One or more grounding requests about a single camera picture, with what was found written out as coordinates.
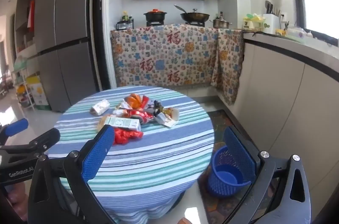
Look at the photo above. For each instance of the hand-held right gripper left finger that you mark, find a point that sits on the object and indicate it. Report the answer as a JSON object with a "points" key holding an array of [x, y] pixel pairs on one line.
{"points": [[98, 155]]}

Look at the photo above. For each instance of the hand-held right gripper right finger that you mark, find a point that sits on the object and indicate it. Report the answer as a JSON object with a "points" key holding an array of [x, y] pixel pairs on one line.
{"points": [[238, 152]]}

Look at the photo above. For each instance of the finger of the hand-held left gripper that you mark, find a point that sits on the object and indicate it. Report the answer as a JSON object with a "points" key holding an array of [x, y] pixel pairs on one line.
{"points": [[45, 139], [16, 127]]}

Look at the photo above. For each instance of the blue plastic basket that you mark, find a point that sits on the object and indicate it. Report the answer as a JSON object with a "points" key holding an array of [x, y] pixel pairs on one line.
{"points": [[225, 181]]}

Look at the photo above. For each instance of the red plastic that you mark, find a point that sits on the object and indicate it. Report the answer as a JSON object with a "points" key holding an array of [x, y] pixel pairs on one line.
{"points": [[125, 136]]}

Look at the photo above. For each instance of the orange snack packet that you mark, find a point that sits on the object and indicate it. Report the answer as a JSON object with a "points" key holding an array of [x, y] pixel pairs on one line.
{"points": [[133, 101]]}

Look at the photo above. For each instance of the gold foil packet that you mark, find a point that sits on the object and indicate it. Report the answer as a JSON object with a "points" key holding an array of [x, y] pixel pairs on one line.
{"points": [[169, 115]]}

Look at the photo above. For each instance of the patterned floor mat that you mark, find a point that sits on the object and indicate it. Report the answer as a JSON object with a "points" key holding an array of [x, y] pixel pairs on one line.
{"points": [[219, 120]]}

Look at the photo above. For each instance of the green white carton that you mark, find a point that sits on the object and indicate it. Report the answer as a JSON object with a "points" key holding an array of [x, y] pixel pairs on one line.
{"points": [[123, 123]]}

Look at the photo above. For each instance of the white storage rack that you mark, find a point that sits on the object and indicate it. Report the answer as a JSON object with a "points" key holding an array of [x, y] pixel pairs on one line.
{"points": [[23, 86]]}

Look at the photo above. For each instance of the yellow green cardboard box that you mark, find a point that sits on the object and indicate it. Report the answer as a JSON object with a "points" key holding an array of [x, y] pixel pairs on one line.
{"points": [[39, 93]]}

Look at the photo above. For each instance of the white paper wrapper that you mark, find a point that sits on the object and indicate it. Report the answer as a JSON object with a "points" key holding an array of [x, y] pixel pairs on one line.
{"points": [[100, 107]]}

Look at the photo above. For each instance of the round table striped tablecloth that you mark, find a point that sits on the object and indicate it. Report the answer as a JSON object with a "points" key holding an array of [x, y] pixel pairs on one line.
{"points": [[159, 155]]}

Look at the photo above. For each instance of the beige kitchen base cabinet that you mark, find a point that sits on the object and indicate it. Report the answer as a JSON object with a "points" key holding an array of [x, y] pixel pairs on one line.
{"points": [[278, 94]]}

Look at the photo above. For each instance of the narrow printed cloth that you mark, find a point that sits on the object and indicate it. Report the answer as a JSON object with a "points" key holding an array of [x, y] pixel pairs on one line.
{"points": [[227, 59]]}

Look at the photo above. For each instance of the grey refrigerator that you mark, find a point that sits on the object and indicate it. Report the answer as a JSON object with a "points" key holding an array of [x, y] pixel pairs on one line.
{"points": [[66, 28]]}

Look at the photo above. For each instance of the red hanging cloth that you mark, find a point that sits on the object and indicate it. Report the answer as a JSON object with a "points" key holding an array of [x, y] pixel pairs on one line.
{"points": [[31, 14]]}

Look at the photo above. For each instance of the large printed cloth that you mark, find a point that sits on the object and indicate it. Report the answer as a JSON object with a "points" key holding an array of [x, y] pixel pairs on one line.
{"points": [[159, 54]]}

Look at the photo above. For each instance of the steel pot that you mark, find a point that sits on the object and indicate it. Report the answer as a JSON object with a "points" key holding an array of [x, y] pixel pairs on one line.
{"points": [[221, 24]]}

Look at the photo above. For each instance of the green yellow plastic container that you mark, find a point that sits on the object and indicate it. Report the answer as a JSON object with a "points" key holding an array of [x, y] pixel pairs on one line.
{"points": [[250, 22]]}

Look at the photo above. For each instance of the white utensil holder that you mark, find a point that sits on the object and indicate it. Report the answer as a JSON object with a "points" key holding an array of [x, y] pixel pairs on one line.
{"points": [[270, 24]]}

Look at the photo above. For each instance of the black condiment rack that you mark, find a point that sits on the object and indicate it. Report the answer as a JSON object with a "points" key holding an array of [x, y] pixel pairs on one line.
{"points": [[124, 25]]}

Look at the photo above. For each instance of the clear plastic containers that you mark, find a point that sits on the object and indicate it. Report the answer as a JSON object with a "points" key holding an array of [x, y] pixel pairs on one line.
{"points": [[298, 33]]}

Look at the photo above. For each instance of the black wok glass lid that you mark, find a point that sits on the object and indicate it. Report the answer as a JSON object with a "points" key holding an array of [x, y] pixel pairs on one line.
{"points": [[194, 17]]}

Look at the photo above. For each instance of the gas stove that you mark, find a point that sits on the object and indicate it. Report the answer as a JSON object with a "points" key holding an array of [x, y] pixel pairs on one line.
{"points": [[159, 23]]}

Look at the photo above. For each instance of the black pot red lid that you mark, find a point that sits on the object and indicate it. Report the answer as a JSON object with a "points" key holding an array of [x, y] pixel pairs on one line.
{"points": [[155, 16]]}

